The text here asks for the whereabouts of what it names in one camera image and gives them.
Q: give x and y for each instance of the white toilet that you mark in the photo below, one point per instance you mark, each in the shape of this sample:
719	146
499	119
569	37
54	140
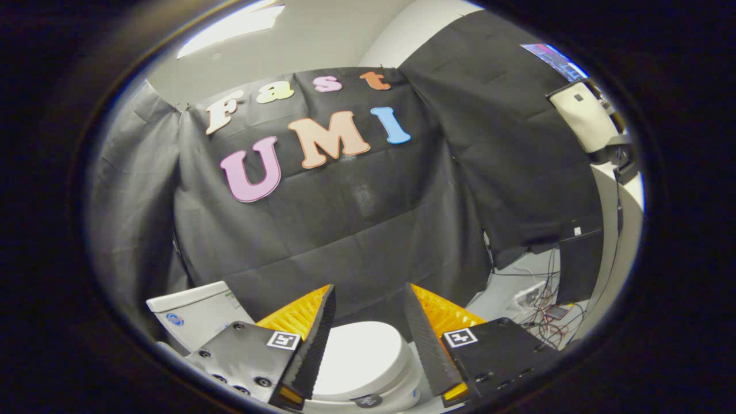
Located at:
201	316

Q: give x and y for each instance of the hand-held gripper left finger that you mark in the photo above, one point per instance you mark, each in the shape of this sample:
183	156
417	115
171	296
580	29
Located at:
313	345

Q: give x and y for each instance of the white toilet lid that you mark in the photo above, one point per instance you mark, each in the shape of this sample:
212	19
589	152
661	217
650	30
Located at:
359	356

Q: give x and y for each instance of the black box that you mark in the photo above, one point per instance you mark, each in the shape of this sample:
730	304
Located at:
581	264

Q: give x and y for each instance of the black backdrop cloth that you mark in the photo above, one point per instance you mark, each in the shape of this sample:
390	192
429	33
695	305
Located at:
374	218

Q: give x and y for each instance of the computer monitor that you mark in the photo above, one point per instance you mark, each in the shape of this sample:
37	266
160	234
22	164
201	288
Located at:
552	57

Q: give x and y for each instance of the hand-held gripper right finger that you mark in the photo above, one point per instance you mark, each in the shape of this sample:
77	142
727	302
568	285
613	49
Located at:
428	345

